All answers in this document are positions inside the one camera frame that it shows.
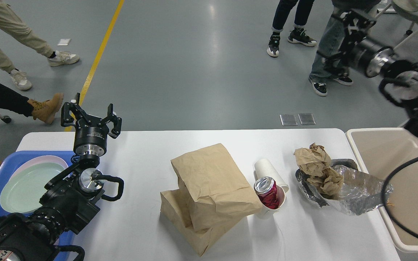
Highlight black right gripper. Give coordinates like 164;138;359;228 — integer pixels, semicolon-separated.
316;9;394;79

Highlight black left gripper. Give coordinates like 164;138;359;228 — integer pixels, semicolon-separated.
60;93;122;157

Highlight green plate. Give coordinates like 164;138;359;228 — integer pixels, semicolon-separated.
0;162;65;214

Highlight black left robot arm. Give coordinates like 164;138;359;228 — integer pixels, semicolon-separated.
0;94;124;261

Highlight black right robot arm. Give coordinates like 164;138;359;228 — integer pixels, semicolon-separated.
318;9;418;138

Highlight person in black trousers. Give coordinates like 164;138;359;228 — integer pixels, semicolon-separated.
266;0;317;58

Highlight pink plate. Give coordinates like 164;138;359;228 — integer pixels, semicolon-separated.
13;155;68;175

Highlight white office chair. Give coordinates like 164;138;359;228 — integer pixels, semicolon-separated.
375;0;418;51

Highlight white paper scrap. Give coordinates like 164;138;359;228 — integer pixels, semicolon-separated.
57;38;71;46

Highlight metal floor socket plate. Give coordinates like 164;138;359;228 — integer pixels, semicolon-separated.
280;113;316;126

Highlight seated person tan boots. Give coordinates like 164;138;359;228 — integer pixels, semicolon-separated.
0;84;64;166

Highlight grey crumpled wrapper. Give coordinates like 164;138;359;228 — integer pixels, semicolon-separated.
330;159;359;170

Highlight crumpled brown paper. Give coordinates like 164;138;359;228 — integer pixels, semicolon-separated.
294;143;344;199

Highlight lower brown paper bag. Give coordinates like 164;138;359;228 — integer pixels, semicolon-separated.
160;189;241;256

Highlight brown paper bag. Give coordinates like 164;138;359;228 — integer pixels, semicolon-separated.
171;144;263;231
160;189;241;256

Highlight blue plastic tray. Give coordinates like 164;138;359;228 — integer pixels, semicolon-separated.
0;151;74;261

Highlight upper brown paper bag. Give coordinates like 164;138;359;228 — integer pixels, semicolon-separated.
171;144;263;231

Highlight person in beige trousers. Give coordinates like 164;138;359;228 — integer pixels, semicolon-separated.
0;0;81;91

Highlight clear plastic wrapper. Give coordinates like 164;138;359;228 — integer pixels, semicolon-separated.
295;165;394;215

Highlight white paper cup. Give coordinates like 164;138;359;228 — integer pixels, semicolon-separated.
254;158;289;193
255;185;286;219

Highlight crushed red soda can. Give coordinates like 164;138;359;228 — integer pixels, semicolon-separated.
254;177;280;210

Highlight beige plastic bin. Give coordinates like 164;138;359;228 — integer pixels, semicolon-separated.
346;128;418;253

